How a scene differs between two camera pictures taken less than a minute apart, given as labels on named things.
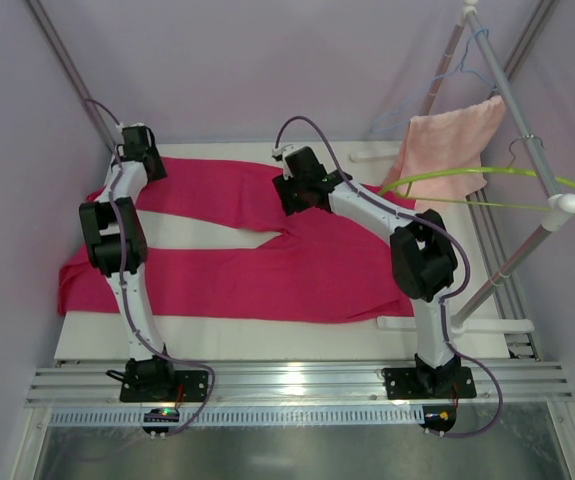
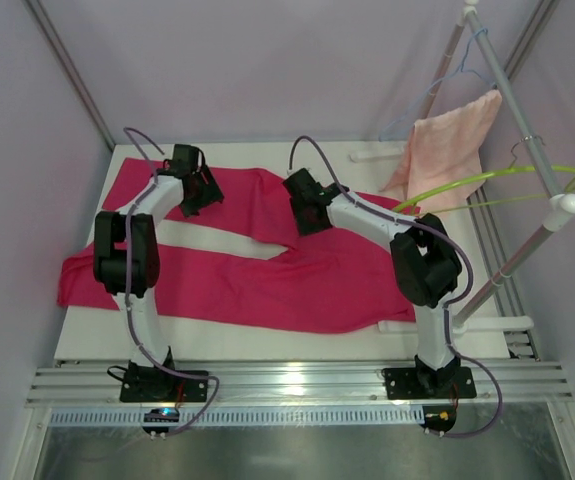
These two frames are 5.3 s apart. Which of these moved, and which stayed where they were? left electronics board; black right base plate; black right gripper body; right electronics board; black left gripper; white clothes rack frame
Moved: black right gripper body; black left gripper
Stayed: right electronics board; white clothes rack frame; left electronics board; black right base plate
